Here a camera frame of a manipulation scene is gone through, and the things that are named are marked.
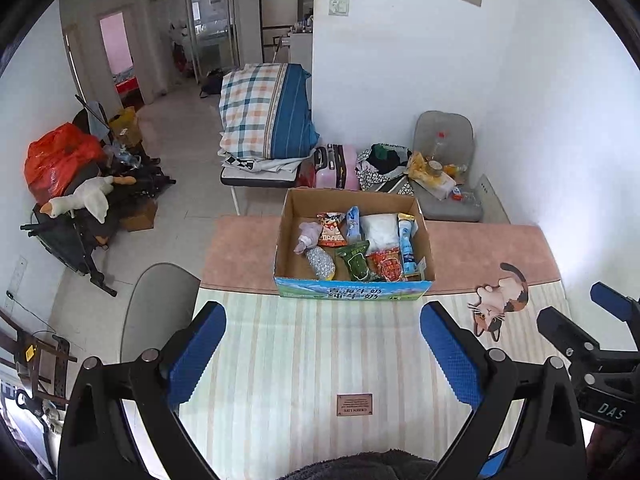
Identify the blue tissue packet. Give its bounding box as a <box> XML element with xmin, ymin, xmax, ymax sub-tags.
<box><xmin>344</xmin><ymin>206</ymin><xmax>363</xmax><ymax>243</ymax></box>

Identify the purple soft cloth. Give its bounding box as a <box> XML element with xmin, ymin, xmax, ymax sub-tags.
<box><xmin>294</xmin><ymin>220</ymin><xmax>323</xmax><ymax>255</ymax></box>

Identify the pile of dark clothes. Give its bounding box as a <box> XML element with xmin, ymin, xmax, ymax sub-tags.
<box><xmin>356</xmin><ymin>142</ymin><xmax>413</xmax><ymax>193</ymax></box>

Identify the white folding bed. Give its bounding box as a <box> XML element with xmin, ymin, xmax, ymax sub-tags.
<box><xmin>220</xmin><ymin>157</ymin><xmax>306</xmax><ymax>217</ymax></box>

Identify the cartoon snack packet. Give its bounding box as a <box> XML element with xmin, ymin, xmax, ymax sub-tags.
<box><xmin>316</xmin><ymin>211</ymin><xmax>348</xmax><ymax>248</ymax></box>

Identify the white goose plush toy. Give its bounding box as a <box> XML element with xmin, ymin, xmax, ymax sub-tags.
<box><xmin>40</xmin><ymin>175</ymin><xmax>137</xmax><ymax>225</ymax></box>

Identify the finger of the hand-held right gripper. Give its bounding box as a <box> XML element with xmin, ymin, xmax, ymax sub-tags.
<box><xmin>590</xmin><ymin>281</ymin><xmax>640</xmax><ymax>327</ymax></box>
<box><xmin>536</xmin><ymin>306</ymin><xmax>603</xmax><ymax>363</ymax></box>

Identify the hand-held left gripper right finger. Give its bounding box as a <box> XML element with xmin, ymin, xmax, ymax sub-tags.
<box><xmin>420</xmin><ymin>301</ymin><xmax>587</xmax><ymax>480</ymax></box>

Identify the white power strip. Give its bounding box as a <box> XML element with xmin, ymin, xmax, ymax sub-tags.
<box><xmin>7</xmin><ymin>256</ymin><xmax>28</xmax><ymax>306</ymax></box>

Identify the printed cardboard box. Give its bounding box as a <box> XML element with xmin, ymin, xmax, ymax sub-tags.
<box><xmin>273</xmin><ymin>187</ymin><xmax>436</xmax><ymax>303</ymax></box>

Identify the red snack packet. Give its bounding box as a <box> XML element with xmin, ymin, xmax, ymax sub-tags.
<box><xmin>366</xmin><ymin>247</ymin><xmax>405</xmax><ymax>282</ymax></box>

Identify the white plastic bag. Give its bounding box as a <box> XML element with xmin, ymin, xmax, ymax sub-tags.
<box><xmin>360</xmin><ymin>213</ymin><xmax>401</xmax><ymax>252</ymax></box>

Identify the grey cushioned chair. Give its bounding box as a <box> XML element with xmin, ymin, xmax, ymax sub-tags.
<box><xmin>412</xmin><ymin>111</ymin><xmax>485</xmax><ymax>223</ymax></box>

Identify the black floor bag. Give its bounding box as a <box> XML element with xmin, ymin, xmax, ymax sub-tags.
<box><xmin>200</xmin><ymin>70</ymin><xmax>226</xmax><ymax>98</ymax></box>

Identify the yellow plastic bag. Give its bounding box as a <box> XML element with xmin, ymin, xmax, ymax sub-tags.
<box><xmin>407</xmin><ymin>152</ymin><xmax>456</xmax><ymax>193</ymax></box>

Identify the plaid folded quilt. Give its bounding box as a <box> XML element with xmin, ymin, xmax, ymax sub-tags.
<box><xmin>217</xmin><ymin>63</ymin><xmax>321</xmax><ymax>161</ymax></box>

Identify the person's right forearm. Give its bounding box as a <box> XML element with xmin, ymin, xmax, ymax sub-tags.
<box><xmin>582</xmin><ymin>422</ymin><xmax>636</xmax><ymax>480</ymax></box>

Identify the black equipment pile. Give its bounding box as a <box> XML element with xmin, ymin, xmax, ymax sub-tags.
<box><xmin>102</xmin><ymin>157</ymin><xmax>176</xmax><ymax>211</ymax></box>

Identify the black folded stroller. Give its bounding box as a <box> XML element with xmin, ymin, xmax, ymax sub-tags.
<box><xmin>20</xmin><ymin>205</ymin><xmax>118</xmax><ymax>297</ymax></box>

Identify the wooden rack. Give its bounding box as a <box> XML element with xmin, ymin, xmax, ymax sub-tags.
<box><xmin>0</xmin><ymin>307</ymin><xmax>78</xmax><ymax>406</ymax></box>

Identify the grey flat panel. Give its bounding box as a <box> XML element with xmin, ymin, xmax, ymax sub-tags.
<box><xmin>475</xmin><ymin>175</ymin><xmax>511</xmax><ymax>223</ymax></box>

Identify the green snack packet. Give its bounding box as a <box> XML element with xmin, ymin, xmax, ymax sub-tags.
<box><xmin>335</xmin><ymin>241</ymin><xmax>378</xmax><ymax>282</ymax></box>

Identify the grey round chair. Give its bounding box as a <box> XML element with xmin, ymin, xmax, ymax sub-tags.
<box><xmin>120</xmin><ymin>262</ymin><xmax>202</xmax><ymax>361</ymax></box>

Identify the pink suitcase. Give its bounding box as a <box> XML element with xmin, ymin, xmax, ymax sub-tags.
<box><xmin>300</xmin><ymin>144</ymin><xmax>361</xmax><ymax>192</ymax></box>

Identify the orange plastic bag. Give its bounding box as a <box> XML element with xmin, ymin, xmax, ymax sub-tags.
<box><xmin>25</xmin><ymin>124</ymin><xmax>106</xmax><ymax>203</ymax></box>

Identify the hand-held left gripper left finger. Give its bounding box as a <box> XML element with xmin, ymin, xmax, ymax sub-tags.
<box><xmin>57</xmin><ymin>301</ymin><xmax>228</xmax><ymax>480</ymax></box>

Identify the blue tube packet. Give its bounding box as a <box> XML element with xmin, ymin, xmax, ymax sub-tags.
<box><xmin>397</xmin><ymin>213</ymin><xmax>420</xmax><ymax>276</ymax></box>

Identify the dark grey fleece garment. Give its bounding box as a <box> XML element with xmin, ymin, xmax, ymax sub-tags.
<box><xmin>280</xmin><ymin>451</ymin><xmax>441</xmax><ymax>480</ymax></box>

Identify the small brown cardboard box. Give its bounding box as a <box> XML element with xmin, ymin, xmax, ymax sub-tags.
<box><xmin>120</xmin><ymin>199</ymin><xmax>158</xmax><ymax>232</ymax></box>

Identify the silver glitter packet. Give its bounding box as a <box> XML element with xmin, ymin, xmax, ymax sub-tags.
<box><xmin>305</xmin><ymin>246</ymin><xmax>337</xmax><ymax>282</ymax></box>

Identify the yellow box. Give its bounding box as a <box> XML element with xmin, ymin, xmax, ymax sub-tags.
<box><xmin>107</xmin><ymin>107</ymin><xmax>141</xmax><ymax>146</ymax></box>

